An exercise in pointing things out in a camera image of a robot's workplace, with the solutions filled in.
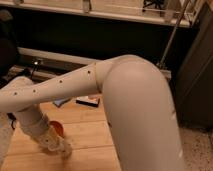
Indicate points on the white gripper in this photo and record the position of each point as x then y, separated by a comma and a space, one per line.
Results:
54, 143

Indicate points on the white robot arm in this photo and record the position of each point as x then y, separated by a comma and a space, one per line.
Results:
137, 102

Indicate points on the red ceramic bowl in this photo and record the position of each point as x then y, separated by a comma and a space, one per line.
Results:
58, 127

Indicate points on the blue sponge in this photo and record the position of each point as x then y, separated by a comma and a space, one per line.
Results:
60, 102

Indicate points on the small dark box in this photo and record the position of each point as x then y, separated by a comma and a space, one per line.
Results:
89, 101

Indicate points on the black office chair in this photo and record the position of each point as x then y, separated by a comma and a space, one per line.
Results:
9, 54

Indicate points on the metal pole stand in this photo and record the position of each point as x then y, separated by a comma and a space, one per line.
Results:
161, 64

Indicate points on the dark cabinet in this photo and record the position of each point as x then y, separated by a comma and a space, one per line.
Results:
194, 81

